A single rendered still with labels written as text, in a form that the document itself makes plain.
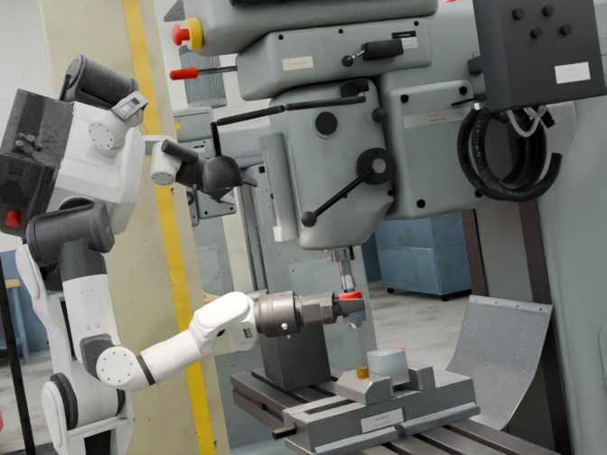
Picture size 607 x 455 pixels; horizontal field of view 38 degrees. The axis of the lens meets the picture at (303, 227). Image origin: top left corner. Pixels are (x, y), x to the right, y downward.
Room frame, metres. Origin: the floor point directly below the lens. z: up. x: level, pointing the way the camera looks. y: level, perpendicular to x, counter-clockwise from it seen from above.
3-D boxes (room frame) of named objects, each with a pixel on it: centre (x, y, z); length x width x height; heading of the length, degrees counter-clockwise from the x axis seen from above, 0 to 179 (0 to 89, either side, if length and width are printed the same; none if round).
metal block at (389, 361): (1.65, -0.12, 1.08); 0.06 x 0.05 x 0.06; 22
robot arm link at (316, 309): (1.79, 0.02, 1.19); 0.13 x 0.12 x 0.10; 175
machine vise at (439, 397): (1.64, -0.09, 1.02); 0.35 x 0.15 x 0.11; 112
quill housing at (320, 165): (1.78, -0.07, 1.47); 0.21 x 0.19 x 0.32; 20
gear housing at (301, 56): (1.80, -0.11, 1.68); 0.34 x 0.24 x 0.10; 110
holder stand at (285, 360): (2.19, 0.08, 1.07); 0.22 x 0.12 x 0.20; 14
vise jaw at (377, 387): (1.63, -0.06, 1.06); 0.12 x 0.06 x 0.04; 22
